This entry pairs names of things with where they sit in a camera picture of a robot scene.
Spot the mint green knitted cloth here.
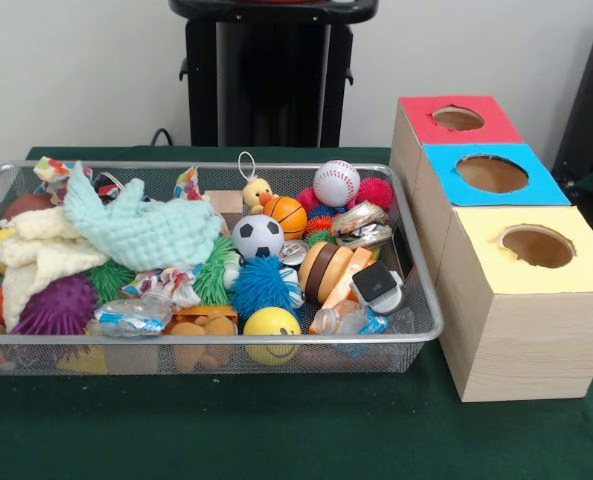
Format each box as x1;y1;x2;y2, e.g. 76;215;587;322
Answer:
64;160;222;271

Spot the wooden box with three holes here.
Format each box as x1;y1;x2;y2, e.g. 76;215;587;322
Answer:
389;94;593;403

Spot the small orange basketball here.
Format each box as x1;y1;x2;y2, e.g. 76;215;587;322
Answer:
263;195;309;240

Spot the black and white soccer ball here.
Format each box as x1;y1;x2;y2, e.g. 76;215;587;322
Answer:
231;213;286;260

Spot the toy hamburger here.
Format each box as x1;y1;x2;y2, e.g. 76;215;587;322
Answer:
297;240;355;304

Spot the blue fuzzy puffer ball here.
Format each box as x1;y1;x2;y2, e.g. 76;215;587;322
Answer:
229;254;300;321

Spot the yellow duck plush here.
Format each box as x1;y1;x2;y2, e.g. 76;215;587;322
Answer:
237;151;278;215

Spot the white baseball with red stitching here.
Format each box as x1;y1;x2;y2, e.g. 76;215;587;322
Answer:
312;159;361;209

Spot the yellow smiley ball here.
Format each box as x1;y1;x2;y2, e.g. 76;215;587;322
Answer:
242;306;301;367

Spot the purple spiky ball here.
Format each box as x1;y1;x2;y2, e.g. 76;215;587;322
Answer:
10;274;100;336

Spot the cream knitted cloth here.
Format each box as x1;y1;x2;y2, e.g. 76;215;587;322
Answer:
0;204;110;334

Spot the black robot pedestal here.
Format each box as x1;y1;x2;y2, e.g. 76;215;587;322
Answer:
168;0;380;148

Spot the wire mesh bin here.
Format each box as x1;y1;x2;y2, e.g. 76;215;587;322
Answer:
0;159;445;377

